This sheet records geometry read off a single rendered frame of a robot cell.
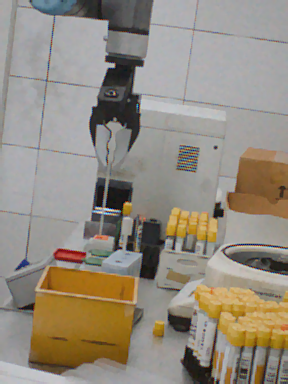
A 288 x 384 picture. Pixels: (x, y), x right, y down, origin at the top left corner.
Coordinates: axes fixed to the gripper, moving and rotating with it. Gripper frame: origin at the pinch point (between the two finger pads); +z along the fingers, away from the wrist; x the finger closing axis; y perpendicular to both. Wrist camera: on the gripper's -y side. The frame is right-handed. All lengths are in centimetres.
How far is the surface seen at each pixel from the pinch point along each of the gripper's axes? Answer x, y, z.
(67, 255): 7.3, 12.8, 20.2
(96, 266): -1.7, -15.4, 14.2
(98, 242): -0.1, -2.0, 13.2
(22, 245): 48, 170, 59
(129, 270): -7.9, -25.4, 11.4
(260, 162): -31, 75, 3
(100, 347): -6.9, -45.6, 17.1
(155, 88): 5, 170, -8
